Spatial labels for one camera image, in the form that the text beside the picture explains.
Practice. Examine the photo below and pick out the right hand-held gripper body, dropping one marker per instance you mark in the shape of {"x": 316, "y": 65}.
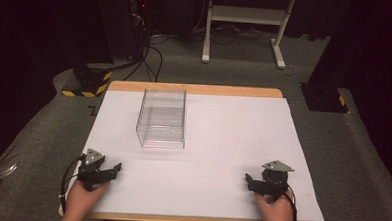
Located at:
{"x": 276, "y": 180}

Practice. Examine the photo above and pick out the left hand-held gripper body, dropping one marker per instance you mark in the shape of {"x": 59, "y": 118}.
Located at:
{"x": 89, "y": 167}

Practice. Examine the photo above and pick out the person's right hand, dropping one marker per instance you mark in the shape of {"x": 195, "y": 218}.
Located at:
{"x": 278, "y": 212}

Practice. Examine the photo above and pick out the white table mat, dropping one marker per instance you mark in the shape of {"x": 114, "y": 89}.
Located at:
{"x": 222, "y": 141}

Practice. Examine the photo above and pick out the clear plastic box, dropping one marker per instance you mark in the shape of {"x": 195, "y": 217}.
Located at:
{"x": 163, "y": 122}

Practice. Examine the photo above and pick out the black base with yellow stripes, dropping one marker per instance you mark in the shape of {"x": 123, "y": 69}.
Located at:
{"x": 90, "y": 79}

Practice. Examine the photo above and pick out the black stand base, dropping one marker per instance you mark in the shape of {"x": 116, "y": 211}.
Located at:
{"x": 323, "y": 97}

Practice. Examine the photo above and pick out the wooden table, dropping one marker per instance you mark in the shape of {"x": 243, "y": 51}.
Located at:
{"x": 198, "y": 89}

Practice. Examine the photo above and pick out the dark equipment tower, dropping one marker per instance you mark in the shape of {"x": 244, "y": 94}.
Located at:
{"x": 138, "y": 18}

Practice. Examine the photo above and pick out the dark curtain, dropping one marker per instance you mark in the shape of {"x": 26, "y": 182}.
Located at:
{"x": 27, "y": 23}
{"x": 373, "y": 48}

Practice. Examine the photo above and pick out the white metal stand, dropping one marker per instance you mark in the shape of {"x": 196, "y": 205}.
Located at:
{"x": 248, "y": 15}

